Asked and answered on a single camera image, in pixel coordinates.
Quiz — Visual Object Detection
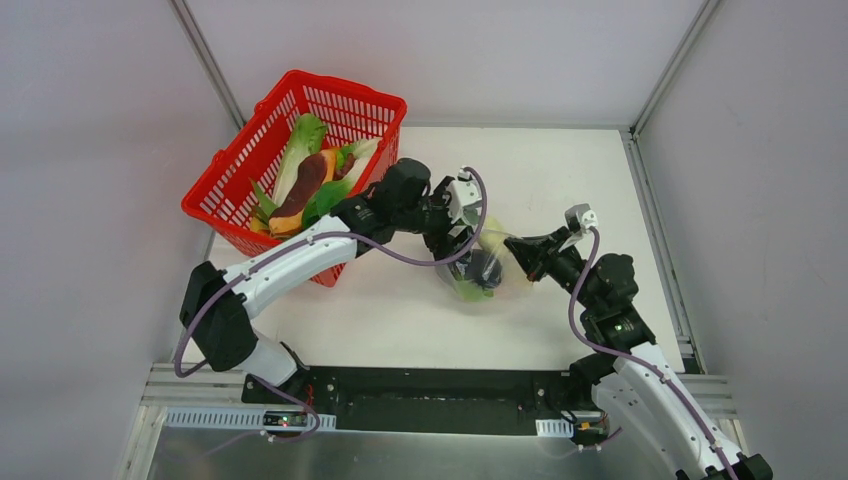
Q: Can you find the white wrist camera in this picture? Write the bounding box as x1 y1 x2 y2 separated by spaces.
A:
446 168 483 227
564 203 599 234

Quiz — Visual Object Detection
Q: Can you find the aluminium frame rail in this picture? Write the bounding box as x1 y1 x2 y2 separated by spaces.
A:
141 363 246 407

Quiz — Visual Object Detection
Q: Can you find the red plastic basket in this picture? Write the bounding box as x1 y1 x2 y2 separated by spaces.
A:
181 70 407 257

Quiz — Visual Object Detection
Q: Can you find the purple eggplant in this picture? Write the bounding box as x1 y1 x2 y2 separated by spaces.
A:
458 250 503 290

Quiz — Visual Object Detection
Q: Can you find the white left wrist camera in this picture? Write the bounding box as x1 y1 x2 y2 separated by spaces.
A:
446 168 483 227

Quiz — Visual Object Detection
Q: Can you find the green leafy lettuce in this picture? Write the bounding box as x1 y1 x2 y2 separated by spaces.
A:
271 113 327 206

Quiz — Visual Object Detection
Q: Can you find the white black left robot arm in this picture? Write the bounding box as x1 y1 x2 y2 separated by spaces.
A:
173 158 488 405

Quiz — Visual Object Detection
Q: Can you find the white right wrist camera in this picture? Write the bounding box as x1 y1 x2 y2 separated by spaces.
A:
564 203 599 234

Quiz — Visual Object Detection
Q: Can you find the green round vegetable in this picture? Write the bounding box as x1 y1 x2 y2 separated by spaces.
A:
453 281 494 303

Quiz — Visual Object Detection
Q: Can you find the clear dotted zip top bag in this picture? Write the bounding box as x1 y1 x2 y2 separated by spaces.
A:
435 216 533 303

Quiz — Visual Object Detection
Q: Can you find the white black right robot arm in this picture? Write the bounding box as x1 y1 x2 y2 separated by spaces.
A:
504 227 774 479

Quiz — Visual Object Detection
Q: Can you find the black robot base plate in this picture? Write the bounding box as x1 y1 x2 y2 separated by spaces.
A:
280 366 615 444

